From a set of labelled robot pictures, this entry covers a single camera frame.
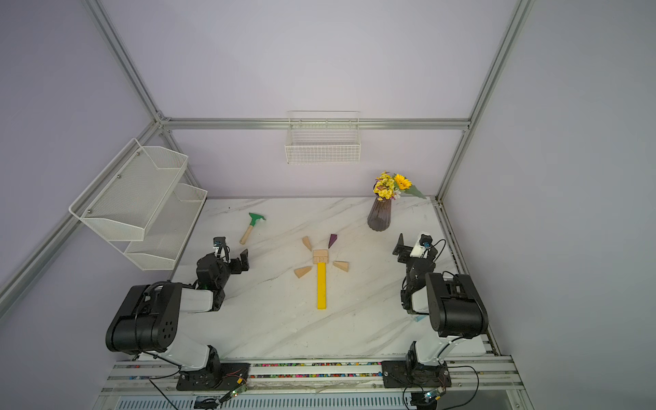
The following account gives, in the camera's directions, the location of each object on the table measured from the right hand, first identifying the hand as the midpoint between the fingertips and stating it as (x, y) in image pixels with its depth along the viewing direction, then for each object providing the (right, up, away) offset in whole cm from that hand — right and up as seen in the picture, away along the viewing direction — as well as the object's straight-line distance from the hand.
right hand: (414, 240), depth 91 cm
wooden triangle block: (-41, -2, +13) cm, 43 cm away
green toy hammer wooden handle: (-65, +9, +19) cm, 68 cm away
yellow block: (-34, -15, +4) cm, 38 cm away
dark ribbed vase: (-11, +9, +11) cm, 18 cm away
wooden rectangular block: (-35, -6, +11) cm, 37 cm away
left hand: (-67, -5, +4) cm, 68 cm away
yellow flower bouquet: (-10, +19, -2) cm, 22 cm away
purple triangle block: (-30, -1, +13) cm, 33 cm away
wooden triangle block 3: (-26, -11, +6) cm, 29 cm away
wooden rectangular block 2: (-35, -8, +7) cm, 36 cm away
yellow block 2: (-34, -19, -1) cm, 39 cm away
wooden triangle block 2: (-42, -12, +4) cm, 44 cm away
